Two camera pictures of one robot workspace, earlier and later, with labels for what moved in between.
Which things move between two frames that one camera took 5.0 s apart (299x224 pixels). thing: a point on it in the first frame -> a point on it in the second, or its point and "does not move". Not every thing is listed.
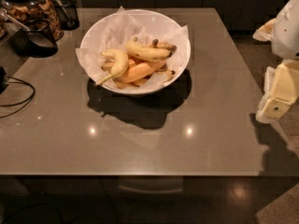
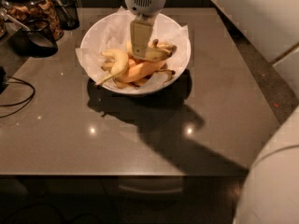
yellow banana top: x=148 y=52 does not move
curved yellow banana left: x=119 y=67 does not move
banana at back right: x=163 y=46 does not move
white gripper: x=286 y=36 -> x=146 y=1
